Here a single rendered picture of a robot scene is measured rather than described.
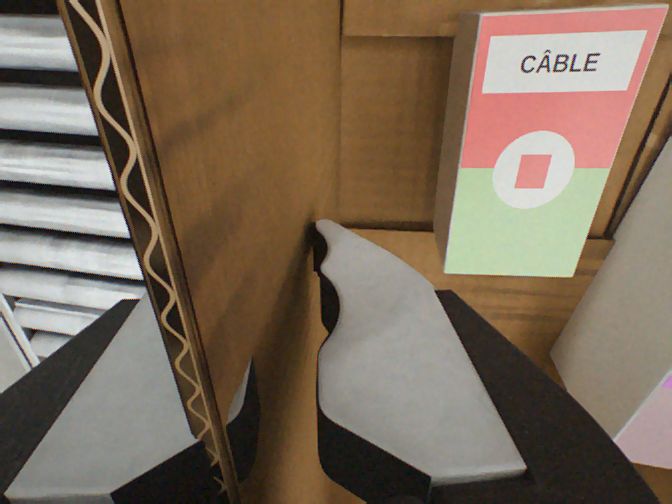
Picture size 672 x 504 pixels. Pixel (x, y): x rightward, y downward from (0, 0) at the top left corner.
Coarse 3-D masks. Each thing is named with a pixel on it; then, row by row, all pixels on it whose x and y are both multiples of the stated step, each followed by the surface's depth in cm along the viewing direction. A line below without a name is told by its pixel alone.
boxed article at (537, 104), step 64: (512, 64) 13; (576, 64) 13; (640, 64) 13; (448, 128) 17; (512, 128) 14; (576, 128) 14; (448, 192) 17; (512, 192) 15; (576, 192) 15; (448, 256) 17; (512, 256) 17; (576, 256) 17
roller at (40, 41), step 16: (0, 16) 39; (16, 16) 39; (32, 16) 39; (48, 16) 38; (0, 32) 39; (16, 32) 38; (32, 32) 38; (48, 32) 38; (64, 32) 37; (0, 48) 39; (16, 48) 39; (32, 48) 39; (48, 48) 38; (64, 48) 38; (0, 64) 41; (16, 64) 41; (32, 64) 40; (48, 64) 40; (64, 64) 39
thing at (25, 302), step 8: (16, 304) 61; (24, 304) 61; (32, 304) 61; (40, 304) 61; (48, 304) 61; (56, 304) 61; (64, 304) 61; (64, 312) 60; (72, 312) 59; (80, 312) 59; (88, 312) 59; (96, 312) 59
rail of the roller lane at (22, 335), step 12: (0, 180) 59; (24, 228) 64; (0, 264) 61; (0, 300) 62; (12, 300) 63; (0, 312) 64; (12, 312) 63; (0, 324) 65; (12, 324) 64; (12, 336) 66; (24, 336) 66; (24, 348) 67; (24, 360) 69; (36, 360) 69
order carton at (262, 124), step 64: (64, 0) 3; (128, 0) 3; (192, 0) 4; (256, 0) 6; (320, 0) 12; (384, 0) 16; (448, 0) 16; (512, 0) 16; (576, 0) 15; (640, 0) 15; (128, 64) 3; (192, 64) 4; (256, 64) 6; (320, 64) 12; (384, 64) 18; (448, 64) 18; (128, 128) 3; (192, 128) 4; (256, 128) 6; (320, 128) 13; (384, 128) 19; (640, 128) 18; (128, 192) 4; (192, 192) 4; (256, 192) 6; (320, 192) 14; (384, 192) 21; (192, 256) 4; (256, 256) 7; (192, 320) 4; (256, 320) 7; (320, 320) 16; (512, 320) 24; (192, 384) 5
